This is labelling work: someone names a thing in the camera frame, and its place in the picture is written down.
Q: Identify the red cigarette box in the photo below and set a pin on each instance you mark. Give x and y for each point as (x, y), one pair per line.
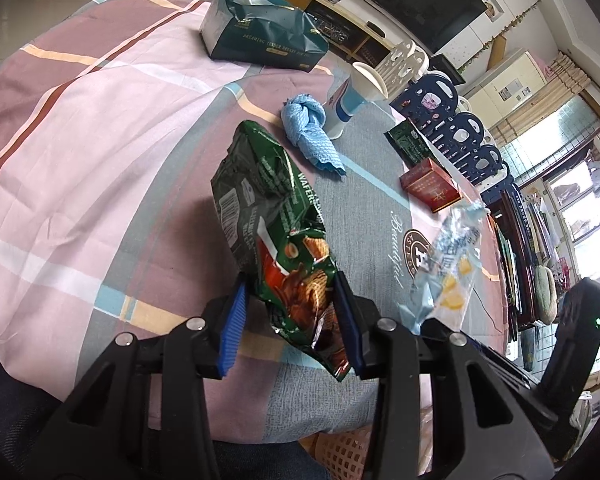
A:
(431, 185)

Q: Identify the wooden tv cabinet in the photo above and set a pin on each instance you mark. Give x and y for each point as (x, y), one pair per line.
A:
(348, 35)

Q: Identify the blue white baby fence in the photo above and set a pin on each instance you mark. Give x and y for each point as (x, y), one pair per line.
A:
(431, 102)

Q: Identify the person's dark trouser leg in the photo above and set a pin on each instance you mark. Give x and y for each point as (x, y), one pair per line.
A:
(40, 438)

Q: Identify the white air conditioner tower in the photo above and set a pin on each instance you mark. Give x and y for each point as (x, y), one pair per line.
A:
(504, 88)

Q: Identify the grey green cushion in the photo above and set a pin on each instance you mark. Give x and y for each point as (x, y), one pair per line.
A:
(545, 295)

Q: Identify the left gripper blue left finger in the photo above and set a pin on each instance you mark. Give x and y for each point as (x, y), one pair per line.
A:
(234, 318)

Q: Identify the green tissue pack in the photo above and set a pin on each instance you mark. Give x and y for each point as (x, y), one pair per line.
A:
(270, 33)

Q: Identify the black laptop monitor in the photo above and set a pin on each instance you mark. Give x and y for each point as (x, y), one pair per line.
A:
(442, 64)

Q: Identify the plaid tablecloth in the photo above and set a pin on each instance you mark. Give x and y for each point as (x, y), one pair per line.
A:
(112, 125)

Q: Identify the clear blue candy wrapper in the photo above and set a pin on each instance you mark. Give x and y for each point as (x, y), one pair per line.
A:
(443, 285)

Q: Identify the dark green sachet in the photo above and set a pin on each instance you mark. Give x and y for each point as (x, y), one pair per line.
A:
(409, 144)

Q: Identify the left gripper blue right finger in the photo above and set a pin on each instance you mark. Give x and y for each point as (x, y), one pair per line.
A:
(350, 321)

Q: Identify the white blue paper cup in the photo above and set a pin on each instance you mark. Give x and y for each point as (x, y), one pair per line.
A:
(363, 86)

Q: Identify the stack of books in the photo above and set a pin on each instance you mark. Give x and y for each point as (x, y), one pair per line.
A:
(524, 243)

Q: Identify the beige curtain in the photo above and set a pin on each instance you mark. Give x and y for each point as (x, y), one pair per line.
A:
(565, 80)

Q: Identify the blue knotted cloth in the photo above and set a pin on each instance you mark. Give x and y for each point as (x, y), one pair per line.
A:
(303, 119)

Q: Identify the green wafer snack bag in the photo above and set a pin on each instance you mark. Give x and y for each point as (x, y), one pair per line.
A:
(272, 221)

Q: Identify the white mesh trash basket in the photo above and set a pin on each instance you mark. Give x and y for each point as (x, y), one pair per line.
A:
(343, 455)

